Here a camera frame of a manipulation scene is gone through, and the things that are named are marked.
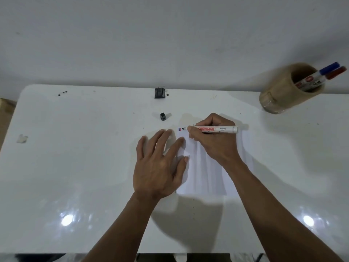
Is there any person's left hand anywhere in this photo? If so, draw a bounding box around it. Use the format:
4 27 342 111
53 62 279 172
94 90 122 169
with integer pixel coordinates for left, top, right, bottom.
133 129 190 201

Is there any person's right hand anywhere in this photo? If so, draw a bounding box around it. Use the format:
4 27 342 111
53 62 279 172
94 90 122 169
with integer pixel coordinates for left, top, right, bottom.
188 113 244 169

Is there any white paper sheet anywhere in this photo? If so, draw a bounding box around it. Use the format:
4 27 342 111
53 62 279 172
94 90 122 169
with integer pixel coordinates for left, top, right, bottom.
174 128 256 197

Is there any white marker pen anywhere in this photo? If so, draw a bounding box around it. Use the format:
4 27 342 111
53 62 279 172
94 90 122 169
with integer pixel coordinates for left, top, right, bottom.
183 125 238 134

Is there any person's left forearm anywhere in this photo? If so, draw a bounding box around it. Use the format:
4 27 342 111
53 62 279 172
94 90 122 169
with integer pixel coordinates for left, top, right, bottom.
81 190 165 262

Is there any person's right forearm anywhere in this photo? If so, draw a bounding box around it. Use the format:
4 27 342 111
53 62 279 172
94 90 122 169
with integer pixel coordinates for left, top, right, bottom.
224 158 344 262

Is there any wooden pen holder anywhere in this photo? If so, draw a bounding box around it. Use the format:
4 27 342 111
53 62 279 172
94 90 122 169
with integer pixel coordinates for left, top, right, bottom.
259 63 326 115

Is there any cardboard box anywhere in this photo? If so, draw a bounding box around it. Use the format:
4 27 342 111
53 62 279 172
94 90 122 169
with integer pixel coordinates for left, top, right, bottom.
0 98 17 152

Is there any blue capped marker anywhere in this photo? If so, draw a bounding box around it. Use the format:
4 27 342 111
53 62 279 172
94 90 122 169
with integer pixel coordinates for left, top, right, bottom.
296 62 340 88

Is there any red capped marker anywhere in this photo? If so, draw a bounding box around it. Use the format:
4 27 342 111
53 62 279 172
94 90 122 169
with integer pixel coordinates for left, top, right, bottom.
303 66 347 92

